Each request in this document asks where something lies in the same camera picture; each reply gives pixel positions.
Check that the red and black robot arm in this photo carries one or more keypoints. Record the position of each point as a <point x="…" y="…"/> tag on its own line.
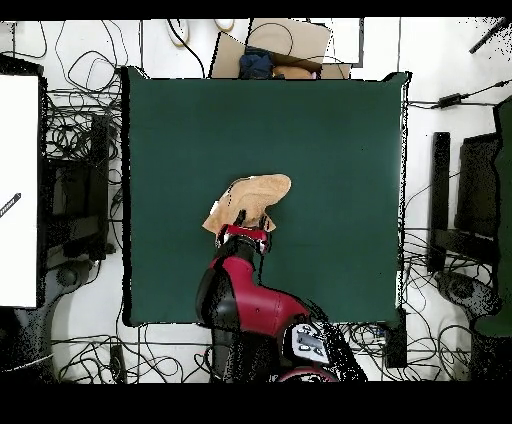
<point x="260" y="308"/>

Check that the white board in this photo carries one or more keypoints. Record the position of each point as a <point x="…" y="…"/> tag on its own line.
<point x="18" y="180"/>

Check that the dark green table cloth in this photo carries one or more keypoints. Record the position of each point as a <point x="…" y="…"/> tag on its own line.
<point x="180" y="120"/>

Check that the black equipment stand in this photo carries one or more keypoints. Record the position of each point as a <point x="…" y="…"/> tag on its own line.
<point x="96" y="180"/>

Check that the brown cardboard box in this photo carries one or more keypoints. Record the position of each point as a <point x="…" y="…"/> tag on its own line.
<point x="288" y="40"/>

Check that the orange terry towel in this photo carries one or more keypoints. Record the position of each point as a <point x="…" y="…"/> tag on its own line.
<point x="256" y="196"/>

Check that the dark blue garment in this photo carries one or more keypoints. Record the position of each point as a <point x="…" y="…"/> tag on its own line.
<point x="256" y="64"/>

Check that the black power adapter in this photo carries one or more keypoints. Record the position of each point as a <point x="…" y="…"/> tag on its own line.
<point x="450" y="100"/>

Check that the white shoe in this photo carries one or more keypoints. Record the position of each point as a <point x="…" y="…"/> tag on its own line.
<point x="224" y="24"/>
<point x="178" y="32"/>

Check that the black upright bar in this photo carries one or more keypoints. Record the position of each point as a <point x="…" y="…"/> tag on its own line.
<point x="439" y="180"/>

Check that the orange garment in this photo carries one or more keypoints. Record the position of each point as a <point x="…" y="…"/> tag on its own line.
<point x="292" y="72"/>

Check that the black tripod leg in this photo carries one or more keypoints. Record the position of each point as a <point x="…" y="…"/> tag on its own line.
<point x="488" y="38"/>

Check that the black marker pen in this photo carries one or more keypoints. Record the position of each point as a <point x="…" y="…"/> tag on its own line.
<point x="10" y="204"/>

